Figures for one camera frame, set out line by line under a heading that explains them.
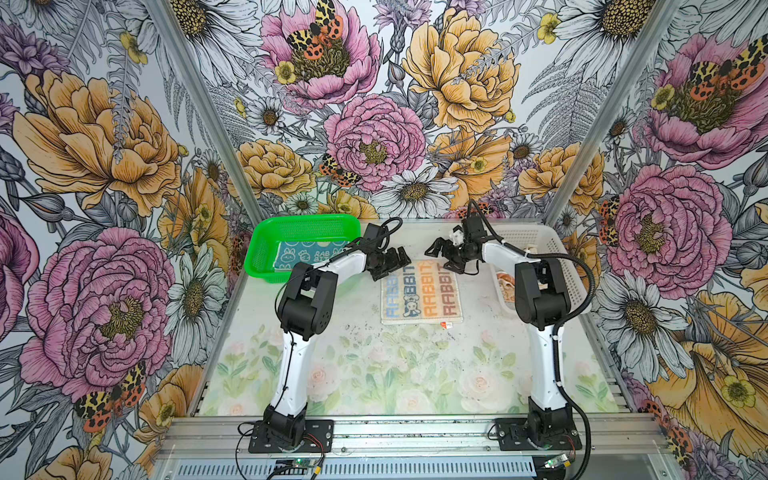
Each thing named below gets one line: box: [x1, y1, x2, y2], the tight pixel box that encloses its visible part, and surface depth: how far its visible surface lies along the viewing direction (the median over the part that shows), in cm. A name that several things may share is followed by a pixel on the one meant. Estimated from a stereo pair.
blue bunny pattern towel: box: [274, 241, 351, 271], surface depth 113 cm
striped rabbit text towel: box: [380, 260, 463, 325], surface depth 101 cm
